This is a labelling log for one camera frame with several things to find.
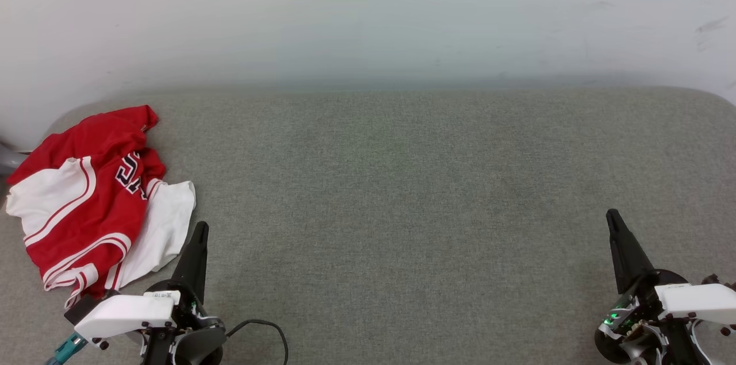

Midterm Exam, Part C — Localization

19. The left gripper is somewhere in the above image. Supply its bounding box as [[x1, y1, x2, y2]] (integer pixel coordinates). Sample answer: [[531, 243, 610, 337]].
[[143, 221, 209, 365]]

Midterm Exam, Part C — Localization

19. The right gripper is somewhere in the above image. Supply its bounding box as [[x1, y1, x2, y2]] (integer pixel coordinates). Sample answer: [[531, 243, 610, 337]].
[[595, 209, 691, 365]]

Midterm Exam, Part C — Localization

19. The red and white basketball jersey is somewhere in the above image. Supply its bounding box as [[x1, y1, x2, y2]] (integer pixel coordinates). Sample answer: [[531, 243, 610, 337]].
[[6, 105, 197, 309]]

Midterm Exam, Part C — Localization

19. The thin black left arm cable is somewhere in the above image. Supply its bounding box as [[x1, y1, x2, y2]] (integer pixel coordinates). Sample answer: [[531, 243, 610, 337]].
[[225, 319, 289, 365]]

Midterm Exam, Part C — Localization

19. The teal left camera connector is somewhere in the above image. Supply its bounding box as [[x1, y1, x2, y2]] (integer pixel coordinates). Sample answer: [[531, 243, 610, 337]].
[[45, 333, 88, 365]]

